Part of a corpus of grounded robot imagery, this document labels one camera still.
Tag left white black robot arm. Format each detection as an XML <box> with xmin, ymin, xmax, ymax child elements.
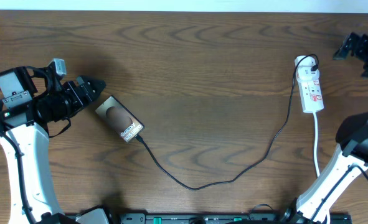
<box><xmin>0</xmin><ymin>65</ymin><xmax>113</xmax><ymax>223</ymax></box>

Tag white power strip cord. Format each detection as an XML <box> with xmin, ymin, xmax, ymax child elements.
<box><xmin>313</xmin><ymin>112</ymin><xmax>331</xmax><ymax>224</ymax></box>

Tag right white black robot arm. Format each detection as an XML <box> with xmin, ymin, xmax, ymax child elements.
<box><xmin>280</xmin><ymin>32</ymin><xmax>368</xmax><ymax>223</ymax></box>

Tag white power strip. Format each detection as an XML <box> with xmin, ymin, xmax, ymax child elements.
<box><xmin>295</xmin><ymin>55</ymin><xmax>324</xmax><ymax>114</ymax></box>

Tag black charger cable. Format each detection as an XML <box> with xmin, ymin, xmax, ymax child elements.
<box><xmin>135</xmin><ymin>55</ymin><xmax>320</xmax><ymax>192</ymax></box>

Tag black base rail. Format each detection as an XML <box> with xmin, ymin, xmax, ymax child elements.
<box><xmin>65</xmin><ymin>212</ymin><xmax>352</xmax><ymax>224</ymax></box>

